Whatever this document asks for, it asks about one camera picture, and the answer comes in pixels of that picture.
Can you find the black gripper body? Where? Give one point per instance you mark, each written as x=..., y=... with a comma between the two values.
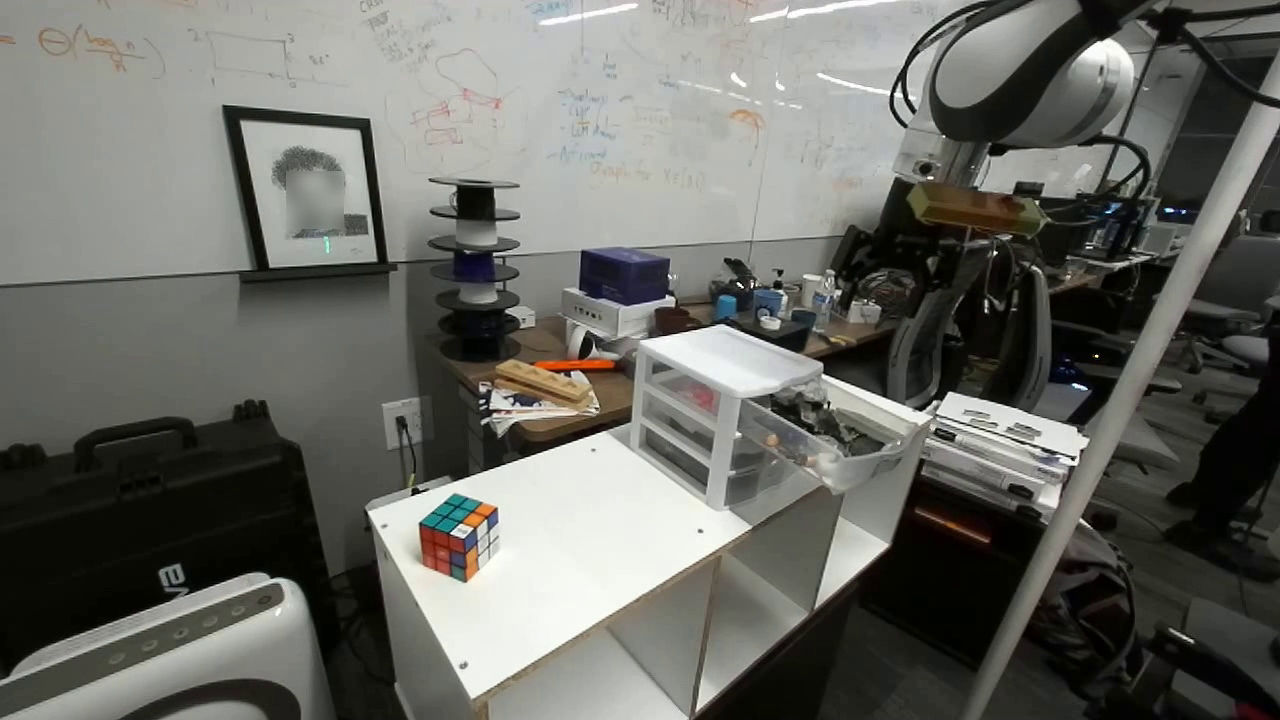
x=962, y=272

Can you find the white and grey appliance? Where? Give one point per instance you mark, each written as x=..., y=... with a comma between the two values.
x=163, y=663

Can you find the colourful Rubik's cube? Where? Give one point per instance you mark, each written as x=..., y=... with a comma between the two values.
x=460, y=536

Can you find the white cubby shelf table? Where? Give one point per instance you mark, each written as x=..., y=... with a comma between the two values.
x=572, y=547

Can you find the white wall outlet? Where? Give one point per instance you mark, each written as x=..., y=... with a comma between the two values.
x=403, y=420

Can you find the stack of filament spools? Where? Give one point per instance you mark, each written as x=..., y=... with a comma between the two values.
x=476, y=315

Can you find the white plastic drawer unit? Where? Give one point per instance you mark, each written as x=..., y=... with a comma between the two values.
x=712, y=364

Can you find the black framed portrait drawing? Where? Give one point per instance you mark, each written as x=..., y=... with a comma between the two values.
x=310, y=187

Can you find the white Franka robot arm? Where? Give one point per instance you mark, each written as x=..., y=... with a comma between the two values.
x=1053, y=74

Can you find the person in dark clothes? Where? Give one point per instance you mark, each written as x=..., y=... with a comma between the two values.
x=1232, y=453

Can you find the loose papers on desk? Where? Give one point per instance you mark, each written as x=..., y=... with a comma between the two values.
x=525, y=410

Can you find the scribbled whiteboard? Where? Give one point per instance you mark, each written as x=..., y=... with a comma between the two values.
x=602, y=123

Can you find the clear plastic drawer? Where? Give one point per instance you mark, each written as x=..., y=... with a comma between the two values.
x=855, y=445

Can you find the dark blue box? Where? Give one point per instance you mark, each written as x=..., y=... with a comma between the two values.
x=625, y=272

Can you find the white slanted pole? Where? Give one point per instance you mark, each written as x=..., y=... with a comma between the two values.
x=1136, y=373

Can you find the black hard carrying case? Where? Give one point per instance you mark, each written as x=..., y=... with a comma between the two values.
x=144, y=523

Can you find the white flat box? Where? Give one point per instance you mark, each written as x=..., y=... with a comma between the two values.
x=607, y=317

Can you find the wooden block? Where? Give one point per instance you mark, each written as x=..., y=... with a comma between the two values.
x=541, y=377

